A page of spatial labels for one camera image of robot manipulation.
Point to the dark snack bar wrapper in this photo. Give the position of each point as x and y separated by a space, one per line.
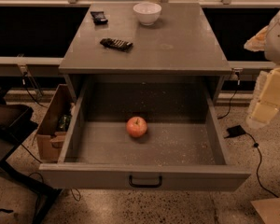
116 44

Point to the white ceramic bowl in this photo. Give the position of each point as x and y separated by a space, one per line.
147 13

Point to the dark chair at left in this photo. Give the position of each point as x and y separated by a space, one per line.
15 128

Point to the grey cabinet with counter top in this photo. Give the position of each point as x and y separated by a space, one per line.
180 42

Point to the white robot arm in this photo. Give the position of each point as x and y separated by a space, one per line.
271 53

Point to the open grey top drawer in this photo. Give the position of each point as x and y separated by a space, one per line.
183 143

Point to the black snack packet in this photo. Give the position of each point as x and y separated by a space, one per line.
99 17

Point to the cardboard piece on floor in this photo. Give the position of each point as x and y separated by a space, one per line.
268 210

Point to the black power adapter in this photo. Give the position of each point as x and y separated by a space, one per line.
235 131

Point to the red apple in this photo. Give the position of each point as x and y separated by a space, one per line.
136 127

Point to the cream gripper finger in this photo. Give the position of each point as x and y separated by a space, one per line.
266 99
257 41

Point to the brown cardboard box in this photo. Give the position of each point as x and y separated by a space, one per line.
60 105

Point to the green can in box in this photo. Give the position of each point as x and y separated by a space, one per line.
63 123

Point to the black drawer handle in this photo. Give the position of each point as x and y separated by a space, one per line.
145 183

